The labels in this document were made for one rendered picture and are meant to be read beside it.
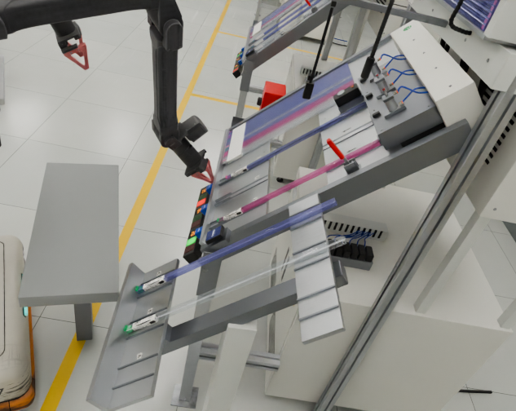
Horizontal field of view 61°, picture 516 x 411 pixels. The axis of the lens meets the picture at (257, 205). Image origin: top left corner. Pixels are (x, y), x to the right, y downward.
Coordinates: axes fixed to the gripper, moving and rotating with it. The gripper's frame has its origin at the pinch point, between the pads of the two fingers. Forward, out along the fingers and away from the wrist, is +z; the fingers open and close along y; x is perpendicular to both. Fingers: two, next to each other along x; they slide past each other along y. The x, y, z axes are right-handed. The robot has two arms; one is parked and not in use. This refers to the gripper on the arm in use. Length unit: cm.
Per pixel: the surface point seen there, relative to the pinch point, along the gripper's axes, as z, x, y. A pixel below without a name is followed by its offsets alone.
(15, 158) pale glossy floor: -30, 132, 84
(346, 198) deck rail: 5, -43, -33
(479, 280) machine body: 74, -60, -14
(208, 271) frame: 3.8, -2.3, -38.2
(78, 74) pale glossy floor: -34, 143, 208
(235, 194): 1.4, -10.3, -12.8
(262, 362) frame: 46, 9, -39
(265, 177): 1.5, -20.7, -11.6
